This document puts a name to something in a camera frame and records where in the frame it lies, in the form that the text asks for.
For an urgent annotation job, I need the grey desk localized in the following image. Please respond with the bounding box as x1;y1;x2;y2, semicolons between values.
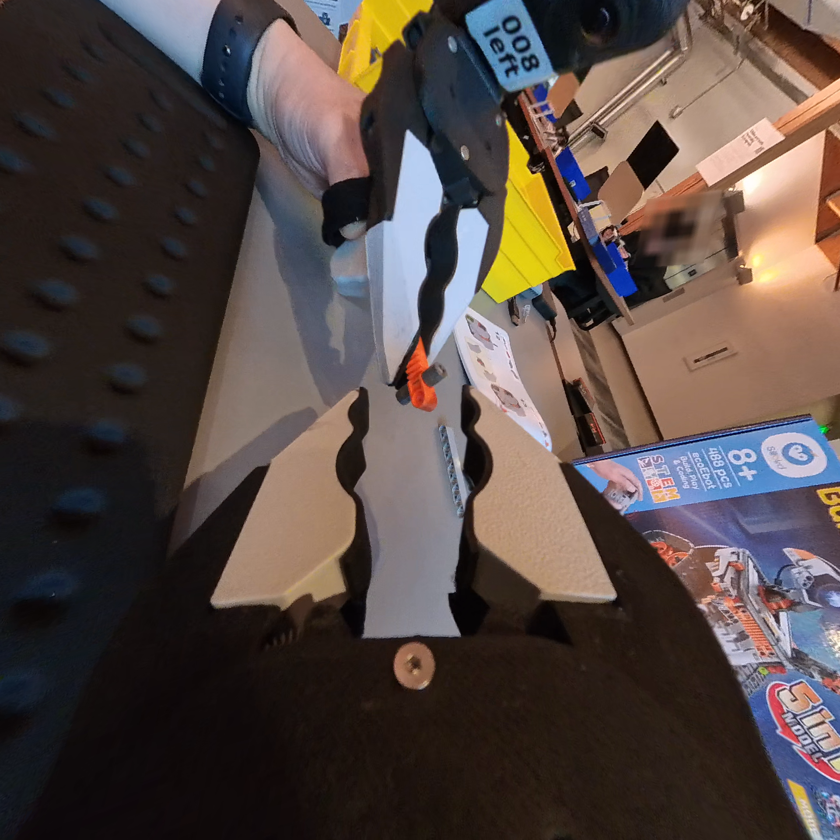
167;0;595;639

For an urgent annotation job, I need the white instruction booklet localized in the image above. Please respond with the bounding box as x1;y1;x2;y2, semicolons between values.
453;307;553;454

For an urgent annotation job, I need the grey toy pin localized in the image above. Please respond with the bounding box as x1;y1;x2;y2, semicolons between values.
394;363;449;406

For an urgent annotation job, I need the orange toy gear rack piece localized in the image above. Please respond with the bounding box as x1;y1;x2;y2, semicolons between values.
403;336;439;413

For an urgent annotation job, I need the long brown workbench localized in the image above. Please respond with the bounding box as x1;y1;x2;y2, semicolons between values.
515;88;636;328

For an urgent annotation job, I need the blue storage bin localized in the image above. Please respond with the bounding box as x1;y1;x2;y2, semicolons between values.
554;147;593;202
602;241;641;298

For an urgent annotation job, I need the white wall vent plate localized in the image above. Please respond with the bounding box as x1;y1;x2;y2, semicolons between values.
682;343;738;374

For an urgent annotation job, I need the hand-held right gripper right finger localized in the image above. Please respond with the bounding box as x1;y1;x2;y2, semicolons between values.
449;385;619;636

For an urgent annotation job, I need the wooden beam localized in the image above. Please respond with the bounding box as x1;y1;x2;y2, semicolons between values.
620;79;840;232

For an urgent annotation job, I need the grey toy beam with holes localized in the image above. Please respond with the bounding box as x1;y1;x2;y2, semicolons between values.
436;423;471;519

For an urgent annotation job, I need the black perforated panel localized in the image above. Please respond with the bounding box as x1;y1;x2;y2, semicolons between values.
0;0;263;840

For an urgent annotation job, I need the white paper sign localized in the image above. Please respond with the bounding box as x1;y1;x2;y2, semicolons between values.
696;118;786;188

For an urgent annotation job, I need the person's left hand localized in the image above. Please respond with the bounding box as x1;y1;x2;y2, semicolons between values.
249;26;371;240

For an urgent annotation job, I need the dark blue watch strap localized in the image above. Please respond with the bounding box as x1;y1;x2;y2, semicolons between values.
200;0;303;129

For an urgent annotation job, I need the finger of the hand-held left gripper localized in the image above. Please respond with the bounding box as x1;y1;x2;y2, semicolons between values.
364;130;442;387
417;197;509;368

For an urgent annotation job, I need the yellow plastic bin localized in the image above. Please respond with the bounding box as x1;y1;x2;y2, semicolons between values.
338;0;577;304

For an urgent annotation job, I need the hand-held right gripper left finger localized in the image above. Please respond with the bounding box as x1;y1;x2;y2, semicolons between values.
210;387;375;634

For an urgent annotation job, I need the blue toy kit box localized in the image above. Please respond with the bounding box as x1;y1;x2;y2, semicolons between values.
571;415;840;840

